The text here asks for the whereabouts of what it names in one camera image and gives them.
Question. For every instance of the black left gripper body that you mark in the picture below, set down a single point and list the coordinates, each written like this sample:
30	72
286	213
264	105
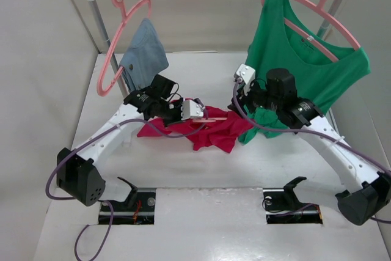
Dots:
170	112

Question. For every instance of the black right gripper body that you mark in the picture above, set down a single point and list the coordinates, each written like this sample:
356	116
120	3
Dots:
259	97

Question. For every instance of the pink plastic hanger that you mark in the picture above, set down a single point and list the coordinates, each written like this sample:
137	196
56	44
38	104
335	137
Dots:
209	120

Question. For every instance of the pink red t shirt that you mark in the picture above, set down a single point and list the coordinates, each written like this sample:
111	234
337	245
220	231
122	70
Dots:
221	134

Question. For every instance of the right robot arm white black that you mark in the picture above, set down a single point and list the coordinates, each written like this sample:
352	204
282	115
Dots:
364	187

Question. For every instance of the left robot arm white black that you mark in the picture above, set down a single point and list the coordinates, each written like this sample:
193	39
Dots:
78	171

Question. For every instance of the pink hanger with green top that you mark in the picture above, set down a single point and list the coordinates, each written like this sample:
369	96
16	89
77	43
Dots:
323	10

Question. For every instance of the green tank top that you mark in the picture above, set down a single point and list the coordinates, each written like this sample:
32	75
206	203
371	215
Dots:
318	79

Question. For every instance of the blue denim garment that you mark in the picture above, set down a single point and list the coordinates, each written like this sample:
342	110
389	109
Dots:
144	58

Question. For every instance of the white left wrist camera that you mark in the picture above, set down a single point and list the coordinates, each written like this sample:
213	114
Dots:
190	109

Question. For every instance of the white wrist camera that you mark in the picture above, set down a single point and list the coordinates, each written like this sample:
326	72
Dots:
190	109
244	74

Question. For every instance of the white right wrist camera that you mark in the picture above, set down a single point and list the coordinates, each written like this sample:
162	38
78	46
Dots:
244	74

